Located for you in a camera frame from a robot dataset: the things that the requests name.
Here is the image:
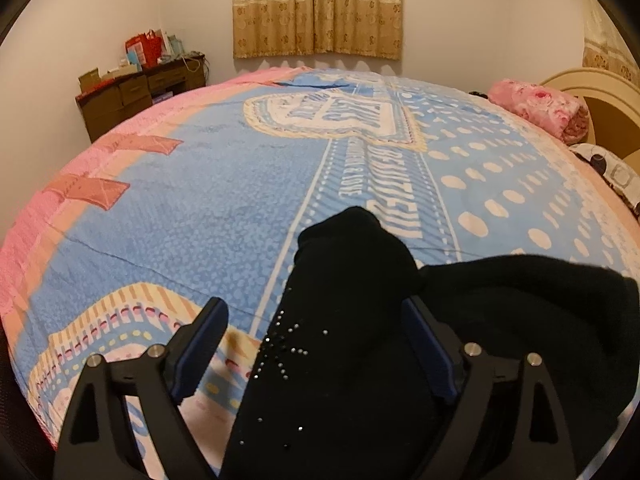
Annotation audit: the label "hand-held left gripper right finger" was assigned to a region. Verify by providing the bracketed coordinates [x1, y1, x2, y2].
[400, 295, 594, 480]

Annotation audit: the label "brown wooden desk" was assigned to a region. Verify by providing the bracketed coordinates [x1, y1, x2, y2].
[75, 54, 207, 144]

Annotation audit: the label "white patterned pillow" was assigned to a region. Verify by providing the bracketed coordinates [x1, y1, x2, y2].
[570, 142, 640, 219]

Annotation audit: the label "black pants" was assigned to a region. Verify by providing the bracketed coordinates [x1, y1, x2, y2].
[220, 206, 640, 480]

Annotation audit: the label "pink floral folded blanket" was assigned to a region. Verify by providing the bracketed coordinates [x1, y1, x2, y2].
[487, 78, 592, 146]

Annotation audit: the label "beige patterned window curtain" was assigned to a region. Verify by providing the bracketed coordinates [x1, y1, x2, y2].
[232, 0, 404, 61]
[580, 0, 637, 79]

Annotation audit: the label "blue polka dot printed bedsheet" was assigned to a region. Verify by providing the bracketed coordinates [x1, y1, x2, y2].
[0, 65, 640, 480]

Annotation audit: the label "white teal gift bag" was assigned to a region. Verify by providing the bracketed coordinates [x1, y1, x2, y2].
[160, 29, 186, 59]

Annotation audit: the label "brown cardboard box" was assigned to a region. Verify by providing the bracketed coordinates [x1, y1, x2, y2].
[77, 68, 101, 94]

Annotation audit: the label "cream wooden headboard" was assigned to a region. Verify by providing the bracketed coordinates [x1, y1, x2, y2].
[540, 66, 640, 162]

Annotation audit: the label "red gift bag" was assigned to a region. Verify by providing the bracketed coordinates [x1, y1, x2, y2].
[125, 31, 164, 69]

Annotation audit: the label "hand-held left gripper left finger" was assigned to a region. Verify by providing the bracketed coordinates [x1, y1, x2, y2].
[52, 296, 231, 480]

